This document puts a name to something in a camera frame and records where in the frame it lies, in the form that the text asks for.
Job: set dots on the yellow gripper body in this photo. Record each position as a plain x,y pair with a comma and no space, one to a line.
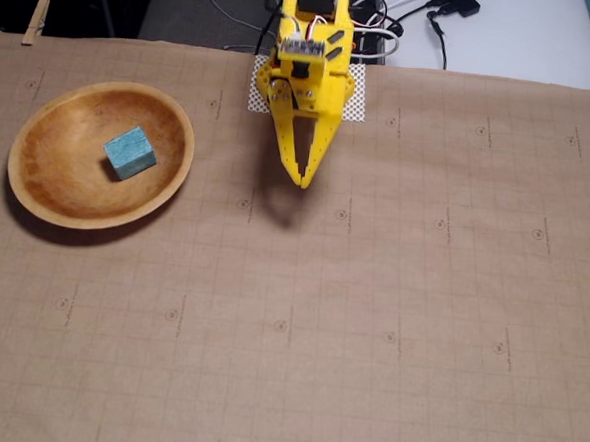
316,107

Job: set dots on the brown gridded wrapping paper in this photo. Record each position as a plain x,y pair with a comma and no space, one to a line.
270,304

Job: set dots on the blue block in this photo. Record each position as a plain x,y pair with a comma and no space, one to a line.
129,153

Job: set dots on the dark metal stand leg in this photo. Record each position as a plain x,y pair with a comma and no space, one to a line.
105,4

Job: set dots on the round wooden bowl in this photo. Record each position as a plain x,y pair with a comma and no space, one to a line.
58,166

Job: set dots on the black camera circuit board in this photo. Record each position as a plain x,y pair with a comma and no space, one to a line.
300,48

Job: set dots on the black power adapter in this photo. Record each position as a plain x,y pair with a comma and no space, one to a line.
461,3

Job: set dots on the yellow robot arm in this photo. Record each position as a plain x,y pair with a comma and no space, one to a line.
289,25

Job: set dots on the wooden clothespin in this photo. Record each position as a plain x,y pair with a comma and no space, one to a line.
35,22

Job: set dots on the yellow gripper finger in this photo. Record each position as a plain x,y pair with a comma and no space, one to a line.
285,135
325,133

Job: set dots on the white mesh mat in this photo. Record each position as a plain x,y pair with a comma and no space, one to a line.
357,109

